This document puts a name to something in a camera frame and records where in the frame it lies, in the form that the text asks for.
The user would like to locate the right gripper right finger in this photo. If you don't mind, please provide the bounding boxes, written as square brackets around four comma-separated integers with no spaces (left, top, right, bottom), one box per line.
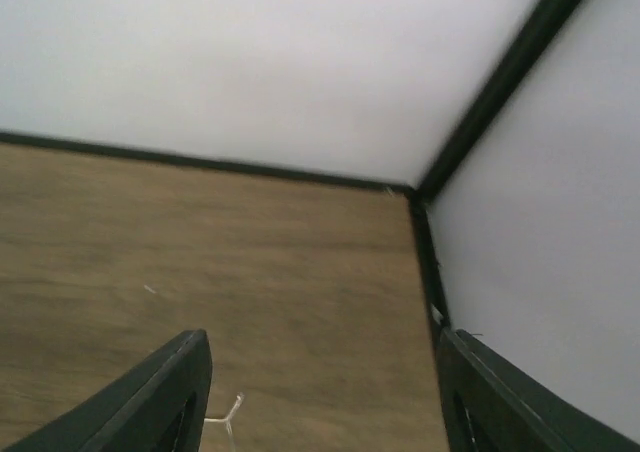
[437,329,639,452]

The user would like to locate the clear led light string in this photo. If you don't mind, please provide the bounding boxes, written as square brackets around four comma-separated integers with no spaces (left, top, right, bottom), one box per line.
[203,391,246,452]

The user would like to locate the black frame post right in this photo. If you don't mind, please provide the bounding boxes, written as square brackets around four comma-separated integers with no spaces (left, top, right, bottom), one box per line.
[409,0,584,203]

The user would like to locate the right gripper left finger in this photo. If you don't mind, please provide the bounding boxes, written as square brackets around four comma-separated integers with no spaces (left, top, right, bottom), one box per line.
[6,329,212,452]

